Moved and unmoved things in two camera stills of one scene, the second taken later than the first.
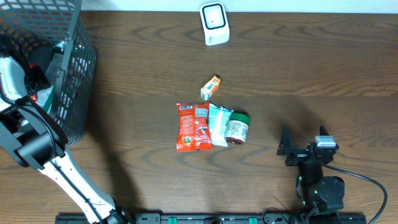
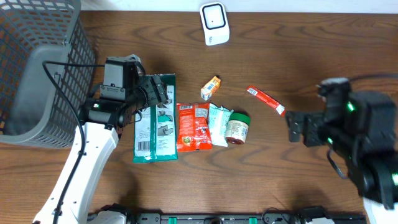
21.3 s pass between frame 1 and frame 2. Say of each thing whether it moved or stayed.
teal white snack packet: stayed
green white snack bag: moved
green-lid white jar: stayed
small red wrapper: moved
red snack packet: stayed
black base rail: stayed
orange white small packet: stayed
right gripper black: moved
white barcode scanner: stayed
